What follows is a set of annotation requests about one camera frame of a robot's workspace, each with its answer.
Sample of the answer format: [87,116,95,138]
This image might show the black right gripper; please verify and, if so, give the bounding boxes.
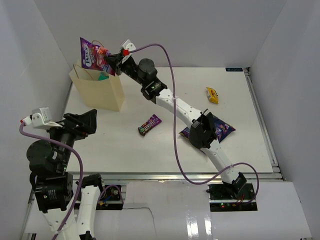
[106,52,148,86]

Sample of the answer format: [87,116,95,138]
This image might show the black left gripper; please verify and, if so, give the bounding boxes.
[43,107,96,170]

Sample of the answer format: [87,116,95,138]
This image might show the purple Fox's berries bag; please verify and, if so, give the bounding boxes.
[80,37,116,76]

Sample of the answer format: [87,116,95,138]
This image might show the teal Fox's candy bag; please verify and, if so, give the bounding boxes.
[97,71,109,81]

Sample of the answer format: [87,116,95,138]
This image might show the large dark blue candy bag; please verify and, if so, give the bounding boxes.
[179,115,236,143]

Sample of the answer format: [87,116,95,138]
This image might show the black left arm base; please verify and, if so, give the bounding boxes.
[96,185,123,211]

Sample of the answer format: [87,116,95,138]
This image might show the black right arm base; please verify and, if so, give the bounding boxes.
[206,182,258,212]

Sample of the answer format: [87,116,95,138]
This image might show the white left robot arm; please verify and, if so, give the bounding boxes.
[19,107,106,240]

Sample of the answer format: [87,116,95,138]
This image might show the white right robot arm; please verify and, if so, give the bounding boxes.
[104,53,247,200]

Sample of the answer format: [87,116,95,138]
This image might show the brown purple M&M's packet right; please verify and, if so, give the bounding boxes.
[137,114,162,137]

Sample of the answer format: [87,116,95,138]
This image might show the small yellow snack packet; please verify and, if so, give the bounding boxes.
[206,87,219,105]

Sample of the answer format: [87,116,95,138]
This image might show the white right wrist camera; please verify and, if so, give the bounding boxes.
[120,39,137,64]

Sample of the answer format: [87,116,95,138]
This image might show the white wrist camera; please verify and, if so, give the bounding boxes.
[120,39,137,64]
[20,107,63,130]

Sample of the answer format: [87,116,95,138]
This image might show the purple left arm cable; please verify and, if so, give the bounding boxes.
[19,122,124,240]

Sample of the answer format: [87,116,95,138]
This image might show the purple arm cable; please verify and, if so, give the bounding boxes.
[129,43,260,206]
[19,122,124,240]

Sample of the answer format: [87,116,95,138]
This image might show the cream paper bag with handles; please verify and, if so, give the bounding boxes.
[68,39,125,113]

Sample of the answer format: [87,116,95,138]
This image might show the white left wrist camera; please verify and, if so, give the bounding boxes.
[20,107,63,130]

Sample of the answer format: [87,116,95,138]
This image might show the aluminium front rail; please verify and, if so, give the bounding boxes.
[72,172,283,181]

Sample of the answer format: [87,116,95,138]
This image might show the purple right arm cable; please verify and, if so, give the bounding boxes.
[129,43,260,206]

